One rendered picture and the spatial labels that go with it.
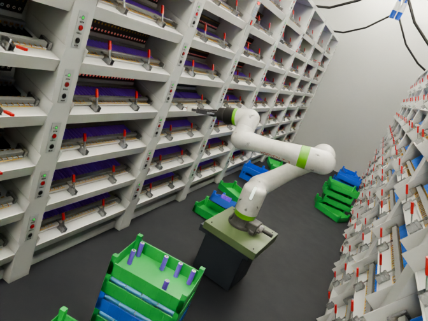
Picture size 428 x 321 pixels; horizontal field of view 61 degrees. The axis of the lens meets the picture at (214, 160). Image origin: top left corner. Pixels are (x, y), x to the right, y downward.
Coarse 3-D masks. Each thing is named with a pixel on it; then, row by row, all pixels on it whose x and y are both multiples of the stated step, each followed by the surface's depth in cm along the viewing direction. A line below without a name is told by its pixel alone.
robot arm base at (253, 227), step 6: (234, 216) 199; (234, 222) 198; (240, 222) 197; (246, 222) 197; (252, 222) 197; (258, 222) 199; (240, 228) 197; (246, 228) 198; (252, 228) 196; (258, 228) 197; (252, 234) 195; (270, 234) 196
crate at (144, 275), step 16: (112, 256) 128; (128, 256) 143; (144, 256) 146; (160, 256) 145; (112, 272) 129; (128, 272) 127; (144, 272) 137; (160, 272) 141; (144, 288) 127; (160, 288) 125; (176, 288) 136; (192, 288) 131; (176, 304) 124
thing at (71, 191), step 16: (112, 160) 199; (128, 160) 203; (64, 176) 166; (80, 176) 172; (96, 176) 182; (112, 176) 187; (128, 176) 200; (64, 192) 161; (80, 192) 167; (96, 192) 176; (48, 208) 152
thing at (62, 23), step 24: (96, 0) 123; (48, 24) 122; (72, 24) 119; (72, 48) 124; (24, 72) 130; (48, 72) 125; (48, 96) 127; (72, 96) 134; (48, 120) 129; (48, 168) 140; (24, 192) 139; (48, 192) 146; (24, 216) 141; (24, 264) 154
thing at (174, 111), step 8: (176, 88) 232; (184, 88) 240; (192, 88) 250; (208, 96) 254; (208, 104) 253; (216, 104) 252; (168, 112) 200; (176, 112) 209; (184, 112) 217; (192, 112) 227
